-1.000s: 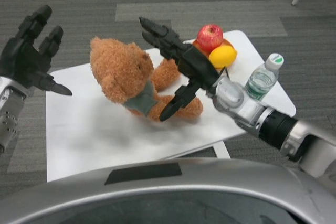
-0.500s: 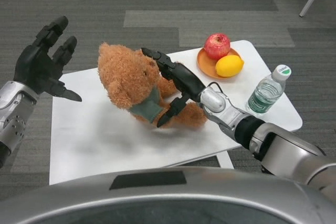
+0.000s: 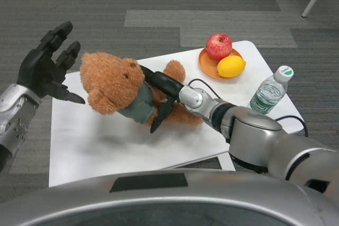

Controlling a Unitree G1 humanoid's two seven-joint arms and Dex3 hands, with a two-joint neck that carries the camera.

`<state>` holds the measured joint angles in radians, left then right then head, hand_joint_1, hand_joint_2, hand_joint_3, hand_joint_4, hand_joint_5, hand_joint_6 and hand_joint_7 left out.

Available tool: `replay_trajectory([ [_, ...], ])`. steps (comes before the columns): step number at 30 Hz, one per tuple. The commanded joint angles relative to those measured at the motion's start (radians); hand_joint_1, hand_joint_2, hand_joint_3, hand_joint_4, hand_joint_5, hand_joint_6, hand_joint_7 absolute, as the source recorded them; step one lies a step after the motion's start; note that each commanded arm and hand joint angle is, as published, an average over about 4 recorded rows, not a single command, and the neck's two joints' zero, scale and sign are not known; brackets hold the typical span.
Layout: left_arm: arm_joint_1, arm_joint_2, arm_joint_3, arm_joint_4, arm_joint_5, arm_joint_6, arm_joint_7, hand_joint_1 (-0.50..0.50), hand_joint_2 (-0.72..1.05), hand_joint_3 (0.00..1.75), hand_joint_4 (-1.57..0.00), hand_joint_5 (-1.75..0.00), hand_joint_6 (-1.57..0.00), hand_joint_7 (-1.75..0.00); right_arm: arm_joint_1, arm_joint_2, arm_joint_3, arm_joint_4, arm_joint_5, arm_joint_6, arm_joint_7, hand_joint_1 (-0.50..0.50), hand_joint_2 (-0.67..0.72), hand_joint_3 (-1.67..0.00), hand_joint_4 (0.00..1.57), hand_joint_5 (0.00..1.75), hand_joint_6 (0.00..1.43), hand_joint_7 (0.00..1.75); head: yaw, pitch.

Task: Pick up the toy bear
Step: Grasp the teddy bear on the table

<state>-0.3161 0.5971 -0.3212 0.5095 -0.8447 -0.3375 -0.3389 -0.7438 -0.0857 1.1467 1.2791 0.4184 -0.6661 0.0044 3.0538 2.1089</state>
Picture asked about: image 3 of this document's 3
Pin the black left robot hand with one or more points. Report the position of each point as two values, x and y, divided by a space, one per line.
39 72

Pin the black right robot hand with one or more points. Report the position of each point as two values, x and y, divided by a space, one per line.
165 83

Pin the brown teddy bear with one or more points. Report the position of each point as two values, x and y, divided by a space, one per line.
111 83

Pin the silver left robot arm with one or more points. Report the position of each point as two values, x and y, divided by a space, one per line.
13 109

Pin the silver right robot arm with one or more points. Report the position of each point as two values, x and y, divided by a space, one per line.
251 133

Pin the orange plate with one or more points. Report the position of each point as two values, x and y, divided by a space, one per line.
208 67

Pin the red apple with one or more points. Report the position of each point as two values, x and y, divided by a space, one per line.
218 46

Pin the yellow lemon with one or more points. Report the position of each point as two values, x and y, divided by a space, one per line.
231 67

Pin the clear plastic water bottle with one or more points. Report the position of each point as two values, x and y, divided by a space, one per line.
267 95

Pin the silver robot chest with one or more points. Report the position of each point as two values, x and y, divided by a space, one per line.
159 210

